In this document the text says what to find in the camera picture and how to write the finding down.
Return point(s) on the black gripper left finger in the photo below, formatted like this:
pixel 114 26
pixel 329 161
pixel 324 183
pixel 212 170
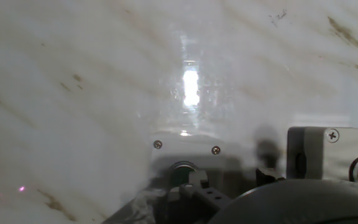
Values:
pixel 197 199

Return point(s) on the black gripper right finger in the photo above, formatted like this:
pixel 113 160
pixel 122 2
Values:
pixel 267 176

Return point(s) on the grey box green button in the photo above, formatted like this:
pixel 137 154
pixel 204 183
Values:
pixel 191 149

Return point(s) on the grey box red button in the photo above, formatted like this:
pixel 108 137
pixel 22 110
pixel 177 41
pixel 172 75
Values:
pixel 337 155

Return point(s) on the white marble pattern mat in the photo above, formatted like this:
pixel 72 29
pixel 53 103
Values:
pixel 73 77

